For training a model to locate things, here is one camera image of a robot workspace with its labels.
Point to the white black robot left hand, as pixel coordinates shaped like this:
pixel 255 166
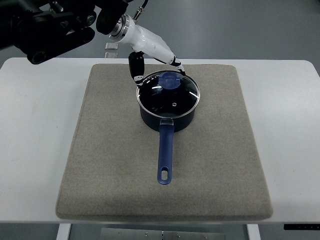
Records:
pixel 142 41

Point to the glass pot lid blue knob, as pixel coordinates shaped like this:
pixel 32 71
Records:
pixel 168 94

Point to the dark pot blue handle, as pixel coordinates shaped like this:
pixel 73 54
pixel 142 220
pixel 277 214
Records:
pixel 167 119

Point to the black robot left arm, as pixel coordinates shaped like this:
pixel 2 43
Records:
pixel 45 29

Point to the lower metal floor plate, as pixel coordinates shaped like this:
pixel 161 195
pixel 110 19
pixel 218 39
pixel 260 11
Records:
pixel 111 55

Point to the beige felt mat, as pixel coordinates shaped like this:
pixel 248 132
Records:
pixel 119 169

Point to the white left table leg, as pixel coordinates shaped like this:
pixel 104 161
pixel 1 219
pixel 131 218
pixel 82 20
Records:
pixel 63 232

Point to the white table leg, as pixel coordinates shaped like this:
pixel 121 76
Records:
pixel 63 232
pixel 253 232

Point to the white right table leg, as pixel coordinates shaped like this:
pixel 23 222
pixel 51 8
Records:
pixel 253 232

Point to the black table control panel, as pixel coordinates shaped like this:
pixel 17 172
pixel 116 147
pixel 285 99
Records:
pixel 301 227

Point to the metal table base plate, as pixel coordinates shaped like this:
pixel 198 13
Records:
pixel 143 234

